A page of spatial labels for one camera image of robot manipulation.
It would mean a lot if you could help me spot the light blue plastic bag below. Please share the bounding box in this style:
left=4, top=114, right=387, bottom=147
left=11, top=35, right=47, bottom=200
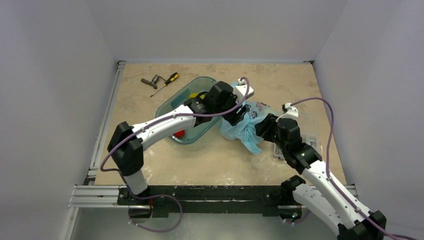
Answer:
left=219, top=101, right=279, bottom=155

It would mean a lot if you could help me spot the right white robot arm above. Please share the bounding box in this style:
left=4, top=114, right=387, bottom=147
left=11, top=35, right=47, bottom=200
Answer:
left=255, top=113, right=387, bottom=240

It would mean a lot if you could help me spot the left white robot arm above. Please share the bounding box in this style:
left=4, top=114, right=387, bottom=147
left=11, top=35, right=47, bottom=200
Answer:
left=105, top=77, right=254, bottom=196

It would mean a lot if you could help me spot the yellow fake starfruit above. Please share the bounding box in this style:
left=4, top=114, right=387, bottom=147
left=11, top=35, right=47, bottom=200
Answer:
left=188, top=92, right=206, bottom=99

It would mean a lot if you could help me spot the red fake apple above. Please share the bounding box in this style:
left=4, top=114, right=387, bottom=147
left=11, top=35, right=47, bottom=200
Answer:
left=173, top=130, right=185, bottom=139

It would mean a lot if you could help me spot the clear plastic screw box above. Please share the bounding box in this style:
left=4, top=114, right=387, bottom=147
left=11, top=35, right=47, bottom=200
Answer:
left=282, top=112, right=323, bottom=154

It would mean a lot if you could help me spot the teal plastic tray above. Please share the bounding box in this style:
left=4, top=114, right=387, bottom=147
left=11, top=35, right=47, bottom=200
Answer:
left=155, top=76, right=221, bottom=145

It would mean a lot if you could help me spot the yellow black screwdriver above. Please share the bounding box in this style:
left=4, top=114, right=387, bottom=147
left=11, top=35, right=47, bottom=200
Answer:
left=150, top=72, right=180, bottom=97

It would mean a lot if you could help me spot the grey metal tool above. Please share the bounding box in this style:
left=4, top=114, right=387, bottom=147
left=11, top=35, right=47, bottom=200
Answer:
left=140, top=74, right=165, bottom=89

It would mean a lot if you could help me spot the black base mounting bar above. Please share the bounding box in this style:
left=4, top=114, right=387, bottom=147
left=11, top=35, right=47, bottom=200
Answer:
left=117, top=185, right=303, bottom=220

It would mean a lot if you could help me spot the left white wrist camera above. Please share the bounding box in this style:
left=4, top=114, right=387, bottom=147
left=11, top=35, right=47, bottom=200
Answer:
left=232, top=78, right=255, bottom=102

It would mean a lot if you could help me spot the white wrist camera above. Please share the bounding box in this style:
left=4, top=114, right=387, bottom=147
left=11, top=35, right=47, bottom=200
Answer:
left=280, top=102, right=299, bottom=119
left=232, top=78, right=255, bottom=102

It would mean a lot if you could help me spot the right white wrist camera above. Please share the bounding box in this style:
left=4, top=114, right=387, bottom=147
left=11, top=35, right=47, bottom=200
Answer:
left=280, top=102, right=299, bottom=119

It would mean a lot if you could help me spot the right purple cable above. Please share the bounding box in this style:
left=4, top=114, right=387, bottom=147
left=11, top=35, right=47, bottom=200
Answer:
left=283, top=97, right=418, bottom=240

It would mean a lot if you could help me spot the aluminium frame rail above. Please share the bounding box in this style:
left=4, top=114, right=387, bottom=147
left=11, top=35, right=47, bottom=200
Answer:
left=68, top=60, right=127, bottom=209

